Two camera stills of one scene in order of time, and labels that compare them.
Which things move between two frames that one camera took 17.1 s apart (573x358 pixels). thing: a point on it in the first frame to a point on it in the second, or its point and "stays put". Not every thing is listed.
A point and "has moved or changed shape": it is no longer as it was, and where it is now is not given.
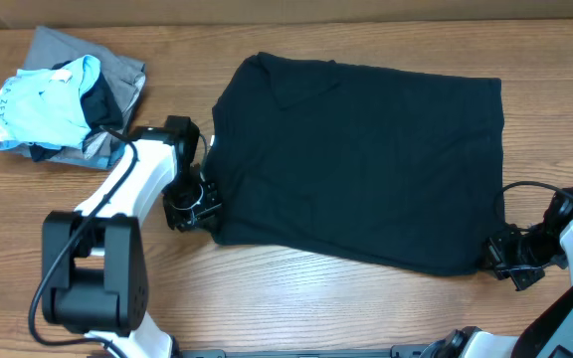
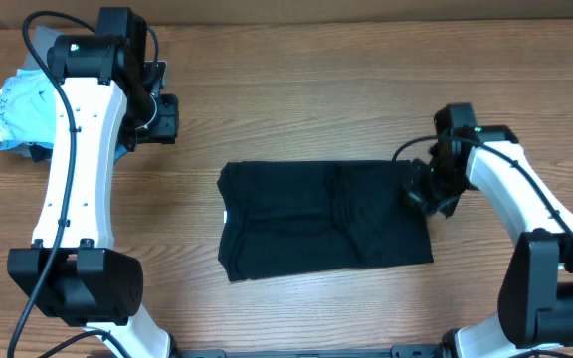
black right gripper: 495,248 to 414,194
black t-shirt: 360,163 has moved or changed shape
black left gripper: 196,219 to 167,128
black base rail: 406,351 stays put
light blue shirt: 43,105 stays put
